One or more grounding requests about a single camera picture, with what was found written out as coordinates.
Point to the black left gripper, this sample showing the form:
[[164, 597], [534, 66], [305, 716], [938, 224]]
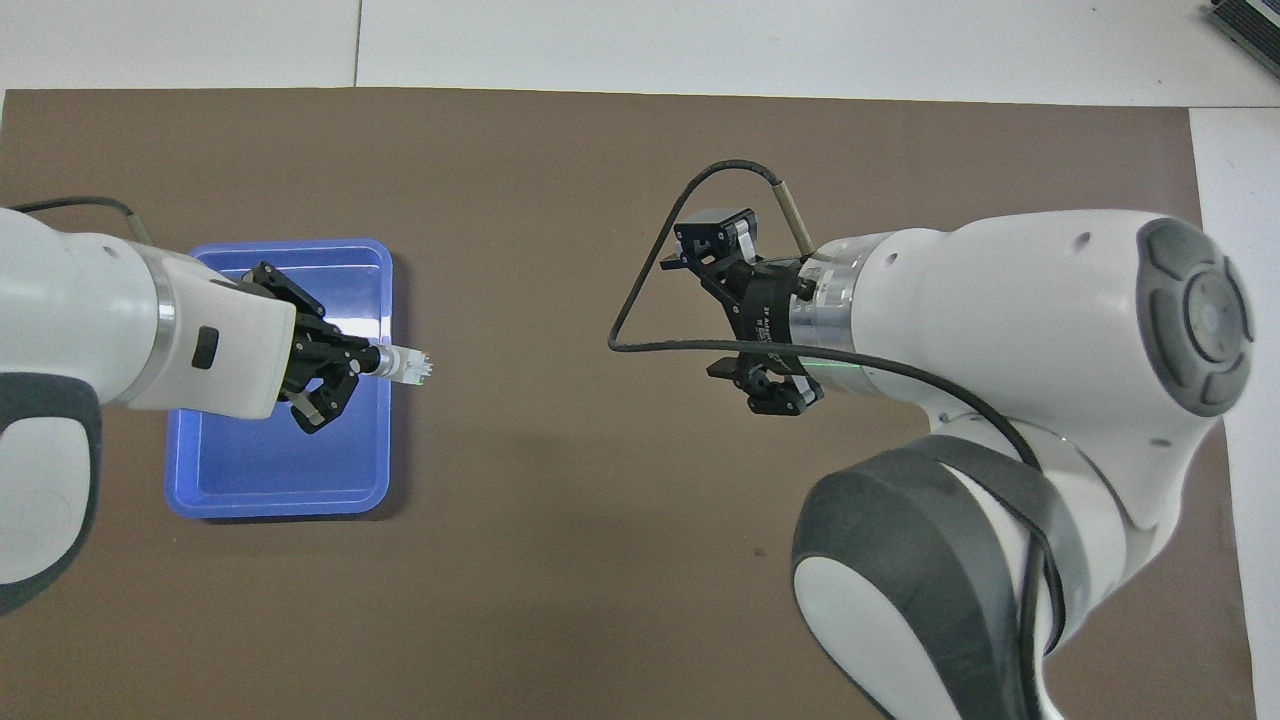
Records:
[[315, 360]]

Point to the grey ribbed device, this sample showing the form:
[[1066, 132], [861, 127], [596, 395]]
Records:
[[1248, 25]]

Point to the brown table mat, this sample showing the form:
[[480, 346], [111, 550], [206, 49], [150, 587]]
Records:
[[560, 560]]

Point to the white rotary switch orange base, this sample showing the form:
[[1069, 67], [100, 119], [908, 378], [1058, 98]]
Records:
[[408, 365]]

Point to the blue plastic tray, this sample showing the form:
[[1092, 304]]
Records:
[[270, 470]]

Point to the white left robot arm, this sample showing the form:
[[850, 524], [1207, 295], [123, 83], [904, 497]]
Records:
[[70, 320]]

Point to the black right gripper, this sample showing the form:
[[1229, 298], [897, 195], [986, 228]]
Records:
[[770, 310]]

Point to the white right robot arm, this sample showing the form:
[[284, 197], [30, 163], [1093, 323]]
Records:
[[1000, 300]]

